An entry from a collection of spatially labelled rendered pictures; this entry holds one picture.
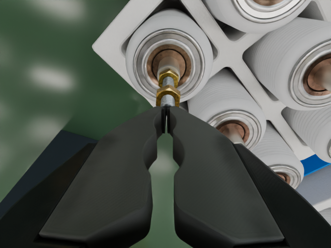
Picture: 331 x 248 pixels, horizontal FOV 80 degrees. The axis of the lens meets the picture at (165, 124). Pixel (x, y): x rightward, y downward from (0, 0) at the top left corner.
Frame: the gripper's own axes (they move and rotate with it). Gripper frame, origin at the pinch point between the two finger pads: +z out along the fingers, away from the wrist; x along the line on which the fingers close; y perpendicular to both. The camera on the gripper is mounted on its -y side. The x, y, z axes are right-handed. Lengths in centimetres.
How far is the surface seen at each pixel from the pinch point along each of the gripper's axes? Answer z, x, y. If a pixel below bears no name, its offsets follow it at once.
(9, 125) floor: 36, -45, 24
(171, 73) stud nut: 6.4, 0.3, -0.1
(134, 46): 10.9, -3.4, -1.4
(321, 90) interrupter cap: 10.8, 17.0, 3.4
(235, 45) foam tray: 17.9, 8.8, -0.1
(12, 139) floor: 36, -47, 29
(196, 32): 11.0, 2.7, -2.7
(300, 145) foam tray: 17.9, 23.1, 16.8
